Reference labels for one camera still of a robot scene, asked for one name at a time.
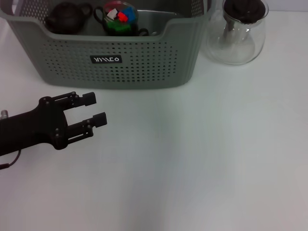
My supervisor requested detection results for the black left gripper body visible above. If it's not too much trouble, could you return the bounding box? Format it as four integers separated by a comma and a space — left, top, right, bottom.
0, 96, 70, 156

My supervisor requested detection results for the blue square tile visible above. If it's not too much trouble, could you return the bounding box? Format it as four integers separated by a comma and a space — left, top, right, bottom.
124, 6, 136, 22

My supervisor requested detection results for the small red single brick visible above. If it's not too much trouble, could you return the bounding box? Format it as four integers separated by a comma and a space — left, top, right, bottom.
104, 1, 126, 9

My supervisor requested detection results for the grey-green perforated storage bin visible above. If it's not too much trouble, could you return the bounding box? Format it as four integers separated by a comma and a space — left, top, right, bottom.
0, 0, 217, 90

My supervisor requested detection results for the black clay teapot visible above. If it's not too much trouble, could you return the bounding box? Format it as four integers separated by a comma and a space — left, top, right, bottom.
45, 1, 93, 35

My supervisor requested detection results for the glass carafe with black lid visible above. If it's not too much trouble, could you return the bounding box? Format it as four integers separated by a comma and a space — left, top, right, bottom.
206, 0, 269, 65

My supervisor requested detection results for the left arm cable with plug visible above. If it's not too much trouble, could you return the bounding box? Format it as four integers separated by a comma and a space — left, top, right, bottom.
0, 110, 22, 170

